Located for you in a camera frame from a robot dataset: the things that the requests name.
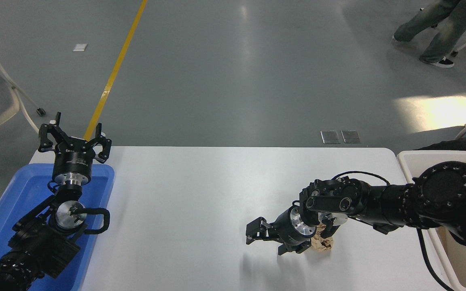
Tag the tan paper ball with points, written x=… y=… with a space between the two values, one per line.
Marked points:
x=324 y=243

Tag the person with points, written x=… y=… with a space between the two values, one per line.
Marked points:
x=445 y=28

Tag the large pale bin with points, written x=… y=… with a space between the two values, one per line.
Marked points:
x=409 y=161

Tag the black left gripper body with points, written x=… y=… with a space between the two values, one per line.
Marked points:
x=73 y=159

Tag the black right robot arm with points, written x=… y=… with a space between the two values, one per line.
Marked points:
x=443 y=194

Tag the blue plastic tray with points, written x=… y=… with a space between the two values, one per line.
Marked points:
x=22 y=190

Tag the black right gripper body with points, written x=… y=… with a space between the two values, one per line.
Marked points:
x=284 y=230

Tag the metal floor plate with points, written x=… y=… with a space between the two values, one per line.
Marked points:
x=330 y=137
x=350 y=136

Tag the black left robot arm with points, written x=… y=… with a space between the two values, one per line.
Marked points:
x=34 y=242

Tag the small white floor plate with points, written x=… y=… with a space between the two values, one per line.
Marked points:
x=80 y=47

